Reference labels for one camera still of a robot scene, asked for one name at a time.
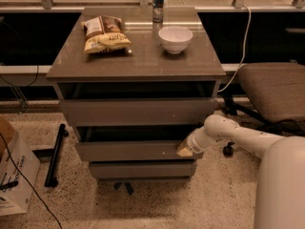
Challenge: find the grey drawer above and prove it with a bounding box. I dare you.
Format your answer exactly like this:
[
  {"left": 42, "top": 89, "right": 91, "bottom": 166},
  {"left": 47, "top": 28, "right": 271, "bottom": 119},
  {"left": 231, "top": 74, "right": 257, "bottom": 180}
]
[
  {"left": 89, "top": 160, "right": 196, "bottom": 179},
  {"left": 75, "top": 124, "right": 197, "bottom": 162},
  {"left": 60, "top": 97, "right": 217, "bottom": 126}
]

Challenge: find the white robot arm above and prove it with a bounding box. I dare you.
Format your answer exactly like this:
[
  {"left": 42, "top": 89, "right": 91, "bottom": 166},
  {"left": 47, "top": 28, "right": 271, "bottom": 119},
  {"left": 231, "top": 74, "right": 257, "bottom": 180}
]
[{"left": 176, "top": 114, "right": 305, "bottom": 229}]

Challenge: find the grey top drawer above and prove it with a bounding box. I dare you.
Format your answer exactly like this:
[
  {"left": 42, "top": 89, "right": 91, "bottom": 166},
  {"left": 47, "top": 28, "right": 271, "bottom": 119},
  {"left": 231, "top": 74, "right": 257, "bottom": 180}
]
[{"left": 60, "top": 97, "right": 217, "bottom": 126}]

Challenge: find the grey bottom drawer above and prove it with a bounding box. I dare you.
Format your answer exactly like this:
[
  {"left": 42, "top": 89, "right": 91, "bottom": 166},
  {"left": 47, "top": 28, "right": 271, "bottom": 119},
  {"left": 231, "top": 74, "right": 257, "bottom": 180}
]
[{"left": 89, "top": 160, "right": 196, "bottom": 179}]

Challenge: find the grey drawer cabinet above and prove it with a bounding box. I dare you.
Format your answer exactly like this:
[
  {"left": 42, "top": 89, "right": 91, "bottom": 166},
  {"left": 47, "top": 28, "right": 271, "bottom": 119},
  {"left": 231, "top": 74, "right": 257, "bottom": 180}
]
[{"left": 46, "top": 6, "right": 226, "bottom": 183}]

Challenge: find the brown office chair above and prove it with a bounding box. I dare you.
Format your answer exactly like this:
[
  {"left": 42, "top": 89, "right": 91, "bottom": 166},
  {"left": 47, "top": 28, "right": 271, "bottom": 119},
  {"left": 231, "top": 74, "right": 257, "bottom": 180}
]
[{"left": 221, "top": 62, "right": 305, "bottom": 157}]

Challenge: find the white bowl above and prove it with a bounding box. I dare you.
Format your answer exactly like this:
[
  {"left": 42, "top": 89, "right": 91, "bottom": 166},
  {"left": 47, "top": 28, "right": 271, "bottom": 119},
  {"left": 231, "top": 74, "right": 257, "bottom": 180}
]
[{"left": 158, "top": 26, "right": 193, "bottom": 54}]

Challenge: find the black metal bar stand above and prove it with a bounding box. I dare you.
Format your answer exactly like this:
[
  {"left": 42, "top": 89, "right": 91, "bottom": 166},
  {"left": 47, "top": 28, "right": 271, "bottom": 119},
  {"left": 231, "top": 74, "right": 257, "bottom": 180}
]
[{"left": 33, "top": 124, "right": 69, "bottom": 188}]

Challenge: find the yellow chip bag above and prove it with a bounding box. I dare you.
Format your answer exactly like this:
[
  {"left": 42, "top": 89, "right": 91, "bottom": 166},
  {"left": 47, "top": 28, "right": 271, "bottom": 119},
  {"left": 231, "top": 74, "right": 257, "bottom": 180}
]
[{"left": 81, "top": 15, "right": 132, "bottom": 53}]

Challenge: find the blue drink can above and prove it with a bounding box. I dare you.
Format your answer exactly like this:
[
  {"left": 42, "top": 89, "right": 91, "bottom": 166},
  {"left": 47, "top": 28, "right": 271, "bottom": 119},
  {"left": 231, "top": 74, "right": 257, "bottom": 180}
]
[{"left": 152, "top": 0, "right": 164, "bottom": 23}]

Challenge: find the cardboard box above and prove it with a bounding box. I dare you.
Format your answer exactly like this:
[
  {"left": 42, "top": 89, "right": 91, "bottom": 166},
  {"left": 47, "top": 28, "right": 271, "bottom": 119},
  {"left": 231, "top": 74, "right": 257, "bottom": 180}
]
[{"left": 0, "top": 117, "right": 40, "bottom": 216}]

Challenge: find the white cable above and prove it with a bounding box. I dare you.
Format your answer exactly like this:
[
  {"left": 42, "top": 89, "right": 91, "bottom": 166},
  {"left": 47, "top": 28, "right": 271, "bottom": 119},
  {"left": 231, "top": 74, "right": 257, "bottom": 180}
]
[{"left": 216, "top": 5, "right": 252, "bottom": 94}]

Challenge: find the black cable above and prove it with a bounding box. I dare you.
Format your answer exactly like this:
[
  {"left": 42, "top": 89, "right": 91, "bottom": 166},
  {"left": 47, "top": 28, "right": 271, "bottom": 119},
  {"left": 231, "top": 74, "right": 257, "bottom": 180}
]
[{"left": 0, "top": 133, "right": 63, "bottom": 229}]

